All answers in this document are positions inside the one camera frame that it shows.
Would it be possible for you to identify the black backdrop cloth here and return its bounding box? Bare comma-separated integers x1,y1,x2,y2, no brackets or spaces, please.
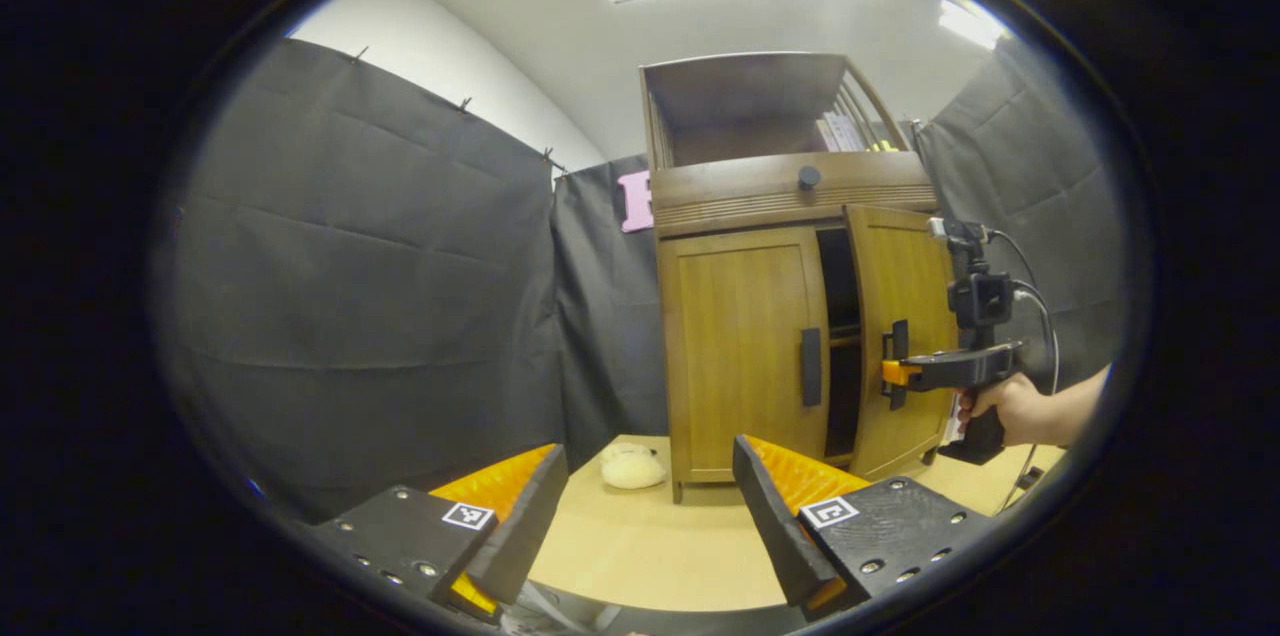
160,36,1131,522

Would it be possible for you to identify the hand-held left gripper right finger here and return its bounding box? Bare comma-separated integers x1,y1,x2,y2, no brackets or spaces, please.
733,434,1001,622

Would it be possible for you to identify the small ceiling light panel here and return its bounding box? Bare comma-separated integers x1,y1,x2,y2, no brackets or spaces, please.
938,0,1006,52

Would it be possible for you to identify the wooden shoe cabinet door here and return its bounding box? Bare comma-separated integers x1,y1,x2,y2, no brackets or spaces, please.
845,204,961,482
658,226,831,487

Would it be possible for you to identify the wooden double-door shoe cabinet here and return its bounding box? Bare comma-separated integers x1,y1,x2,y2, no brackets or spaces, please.
640,51,966,505

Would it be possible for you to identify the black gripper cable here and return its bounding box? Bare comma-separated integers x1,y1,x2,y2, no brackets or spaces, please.
985,228,1061,517

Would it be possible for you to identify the pale yellow plush toy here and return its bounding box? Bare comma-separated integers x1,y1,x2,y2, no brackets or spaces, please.
600,443,668,491

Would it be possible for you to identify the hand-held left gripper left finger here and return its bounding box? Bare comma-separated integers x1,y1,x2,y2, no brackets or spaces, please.
300,443,569,622

